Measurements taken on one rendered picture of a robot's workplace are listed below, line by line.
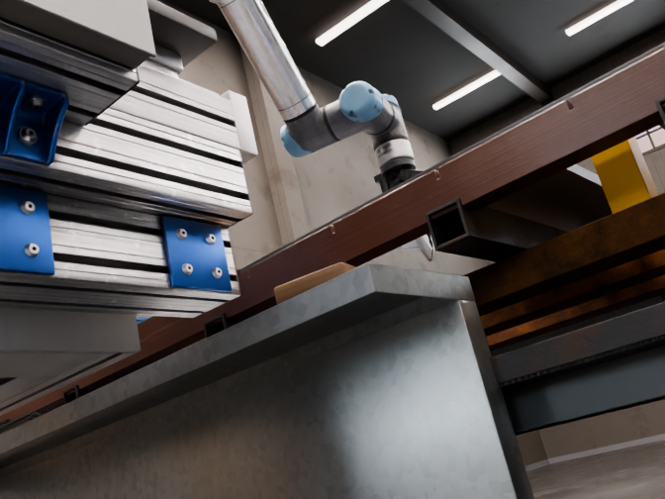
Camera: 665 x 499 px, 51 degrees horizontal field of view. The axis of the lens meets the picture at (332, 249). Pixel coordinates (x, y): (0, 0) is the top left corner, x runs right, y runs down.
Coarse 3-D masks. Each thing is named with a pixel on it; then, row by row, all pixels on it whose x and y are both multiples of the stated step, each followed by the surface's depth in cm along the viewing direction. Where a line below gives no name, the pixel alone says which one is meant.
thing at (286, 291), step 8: (336, 264) 83; (344, 264) 84; (320, 272) 84; (328, 272) 84; (336, 272) 83; (344, 272) 83; (296, 280) 86; (304, 280) 85; (312, 280) 85; (320, 280) 84; (328, 280) 84; (280, 288) 87; (288, 288) 86; (296, 288) 86; (304, 288) 85; (280, 296) 86; (288, 296) 86
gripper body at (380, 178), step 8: (400, 160) 140; (408, 160) 140; (384, 168) 141; (392, 168) 141; (400, 168) 141; (408, 168) 143; (376, 176) 144; (384, 176) 143; (392, 176) 142; (384, 184) 143; (392, 184) 142
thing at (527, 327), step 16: (640, 288) 125; (656, 288) 123; (592, 304) 130; (608, 304) 128; (624, 304) 130; (544, 320) 136; (560, 320) 134; (576, 320) 136; (496, 336) 142; (512, 336) 140; (528, 336) 142
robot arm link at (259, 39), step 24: (216, 0) 128; (240, 0) 127; (240, 24) 129; (264, 24) 130; (264, 48) 131; (264, 72) 134; (288, 72) 134; (288, 96) 135; (312, 96) 138; (288, 120) 138; (312, 120) 138; (288, 144) 140; (312, 144) 140
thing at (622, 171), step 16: (624, 144) 90; (608, 160) 91; (624, 160) 90; (640, 160) 91; (608, 176) 91; (624, 176) 90; (640, 176) 88; (608, 192) 91; (624, 192) 89; (640, 192) 88; (656, 192) 91; (624, 208) 89
